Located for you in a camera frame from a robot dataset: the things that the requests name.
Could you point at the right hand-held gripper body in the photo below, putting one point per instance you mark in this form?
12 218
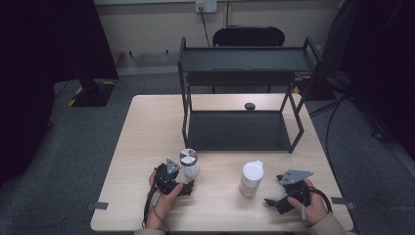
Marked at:
295 186

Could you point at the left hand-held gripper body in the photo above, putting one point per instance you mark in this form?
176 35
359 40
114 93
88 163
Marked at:
167 182

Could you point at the glass jar with silver lid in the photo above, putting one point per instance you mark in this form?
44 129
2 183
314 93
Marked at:
189 163

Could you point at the white lidded container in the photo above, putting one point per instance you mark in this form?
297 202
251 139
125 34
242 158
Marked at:
250 178

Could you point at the black metal two-tier rack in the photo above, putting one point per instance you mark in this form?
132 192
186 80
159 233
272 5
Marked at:
238 130

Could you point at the person's left hand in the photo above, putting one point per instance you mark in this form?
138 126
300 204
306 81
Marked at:
163 205

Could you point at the person's right hand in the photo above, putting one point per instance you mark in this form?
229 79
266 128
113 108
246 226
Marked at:
313 209

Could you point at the small black round object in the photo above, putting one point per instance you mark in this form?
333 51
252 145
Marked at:
250 106

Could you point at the black stand base yellow tape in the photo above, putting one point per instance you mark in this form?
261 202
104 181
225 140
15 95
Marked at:
93 94

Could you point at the black equipment stand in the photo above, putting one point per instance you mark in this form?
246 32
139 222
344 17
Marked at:
329 49

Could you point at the dark curtain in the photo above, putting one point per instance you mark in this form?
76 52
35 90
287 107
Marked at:
385 65
39 81

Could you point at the black chair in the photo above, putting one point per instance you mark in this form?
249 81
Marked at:
248 36

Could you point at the grey table bracket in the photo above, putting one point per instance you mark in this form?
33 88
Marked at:
98 205
342 201

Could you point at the white wall outlet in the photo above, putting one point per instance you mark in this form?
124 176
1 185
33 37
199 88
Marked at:
206 6

